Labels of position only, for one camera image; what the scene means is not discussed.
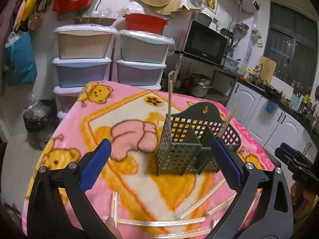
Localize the chopsticks vertical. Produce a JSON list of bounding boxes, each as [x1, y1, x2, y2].
[[211, 218, 221, 229], [168, 71, 175, 125]]

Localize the chopsticks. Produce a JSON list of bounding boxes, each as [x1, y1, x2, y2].
[[218, 100, 239, 138], [110, 191, 119, 223]]

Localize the chopsticks diagonal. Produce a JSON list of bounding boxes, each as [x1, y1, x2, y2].
[[177, 178, 225, 219]]

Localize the white kitchen cabinets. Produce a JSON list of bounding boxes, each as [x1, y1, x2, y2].
[[226, 80, 318, 162]]

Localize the left hand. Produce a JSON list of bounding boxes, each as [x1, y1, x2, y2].
[[105, 216, 123, 239]]

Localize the pink cartoon blanket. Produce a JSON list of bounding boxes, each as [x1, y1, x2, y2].
[[22, 80, 275, 239]]

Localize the black trash bag bin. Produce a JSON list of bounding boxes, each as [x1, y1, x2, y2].
[[22, 93, 59, 133]]

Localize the dark green utensil basket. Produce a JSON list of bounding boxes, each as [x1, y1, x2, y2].
[[157, 101, 242, 176]]

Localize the wooden cutting board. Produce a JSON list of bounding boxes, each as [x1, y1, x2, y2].
[[259, 56, 277, 84]]

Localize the stainless steel pot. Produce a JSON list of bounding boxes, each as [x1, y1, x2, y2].
[[188, 73, 212, 98]]

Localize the dark window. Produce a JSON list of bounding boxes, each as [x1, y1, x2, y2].
[[263, 3, 318, 90]]

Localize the blue middle drawer bin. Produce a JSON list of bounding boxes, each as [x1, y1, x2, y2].
[[52, 57, 112, 88]]

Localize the metal shelf rack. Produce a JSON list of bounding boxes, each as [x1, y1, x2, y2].
[[160, 53, 239, 106]]

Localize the blue hanging bag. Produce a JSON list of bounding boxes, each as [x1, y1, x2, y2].
[[4, 31, 37, 86]]

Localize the black blender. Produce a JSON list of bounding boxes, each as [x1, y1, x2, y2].
[[220, 28, 234, 47]]

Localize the purple middle drawer bin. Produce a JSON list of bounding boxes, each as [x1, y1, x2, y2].
[[112, 59, 166, 86]]

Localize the black microwave oven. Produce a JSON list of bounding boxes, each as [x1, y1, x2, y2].
[[162, 19, 228, 65]]

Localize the beige top drawer bin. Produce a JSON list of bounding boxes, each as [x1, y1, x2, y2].
[[53, 24, 118, 59]]

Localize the green top drawer bin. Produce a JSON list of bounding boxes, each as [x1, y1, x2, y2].
[[118, 30, 175, 64]]

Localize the woven wicker basket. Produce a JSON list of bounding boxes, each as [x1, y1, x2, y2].
[[73, 17, 116, 26]]

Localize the glass pot lid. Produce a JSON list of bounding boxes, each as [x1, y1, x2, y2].
[[187, 0, 207, 11]]

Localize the red plastic basin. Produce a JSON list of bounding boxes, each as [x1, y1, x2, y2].
[[123, 14, 169, 35]]

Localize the yellow hanging cloth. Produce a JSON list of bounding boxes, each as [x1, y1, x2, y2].
[[15, 0, 38, 30]]

